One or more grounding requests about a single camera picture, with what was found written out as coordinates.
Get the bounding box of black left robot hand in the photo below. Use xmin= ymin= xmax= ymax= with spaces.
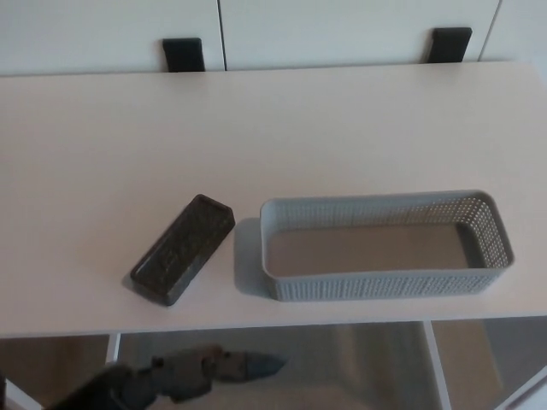
xmin=41 ymin=342 xmax=289 ymax=410

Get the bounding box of black whiteboard eraser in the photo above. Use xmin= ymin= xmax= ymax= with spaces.
xmin=128 ymin=193 xmax=237 ymax=308

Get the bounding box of white desk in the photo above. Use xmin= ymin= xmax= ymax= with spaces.
xmin=0 ymin=61 xmax=547 ymax=410

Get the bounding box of grey perforated plastic basket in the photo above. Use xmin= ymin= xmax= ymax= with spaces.
xmin=259 ymin=188 xmax=516 ymax=303

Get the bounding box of black cabinet handle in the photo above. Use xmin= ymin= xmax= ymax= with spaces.
xmin=428 ymin=26 xmax=473 ymax=65
xmin=162 ymin=37 xmax=207 ymax=73

